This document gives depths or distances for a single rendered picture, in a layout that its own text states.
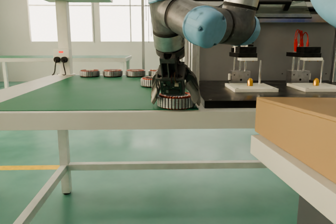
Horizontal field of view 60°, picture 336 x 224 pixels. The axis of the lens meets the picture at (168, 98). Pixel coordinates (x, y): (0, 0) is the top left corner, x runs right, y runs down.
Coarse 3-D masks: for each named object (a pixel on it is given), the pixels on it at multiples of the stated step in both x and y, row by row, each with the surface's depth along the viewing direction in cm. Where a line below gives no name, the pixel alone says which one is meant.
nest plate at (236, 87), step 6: (228, 84) 108; (234, 84) 108; (240, 84) 108; (246, 84) 108; (258, 84) 108; (264, 84) 108; (234, 90) 98; (240, 90) 98; (246, 90) 98; (252, 90) 98; (258, 90) 98; (264, 90) 98; (270, 90) 98; (276, 90) 98
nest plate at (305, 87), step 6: (288, 84) 112; (294, 84) 108; (300, 84) 108; (306, 84) 108; (312, 84) 108; (324, 84) 108; (330, 84) 108; (306, 90) 99; (312, 90) 99; (318, 90) 99; (324, 90) 99; (330, 90) 99
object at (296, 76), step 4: (288, 72) 120; (292, 72) 117; (296, 72) 117; (300, 72) 117; (304, 72) 117; (308, 72) 118; (288, 76) 120; (292, 76) 118; (296, 76) 118; (300, 76) 118; (304, 76) 118; (308, 76) 118; (288, 80) 120; (292, 80) 118; (296, 80) 118; (300, 80) 118; (304, 80) 118; (308, 80) 118
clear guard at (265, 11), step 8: (296, 0) 91; (264, 8) 88; (272, 8) 88; (280, 8) 88; (296, 8) 89; (304, 8) 89; (256, 16) 86; (264, 16) 86; (272, 16) 86; (280, 16) 86; (288, 16) 86; (296, 16) 86; (304, 16) 86
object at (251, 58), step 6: (240, 48) 108; (246, 48) 108; (252, 48) 108; (234, 54) 113; (240, 54) 108; (246, 54) 108; (252, 54) 108; (234, 60) 118; (240, 60) 118; (246, 60) 106; (252, 60) 106; (234, 66) 118; (240, 66) 118
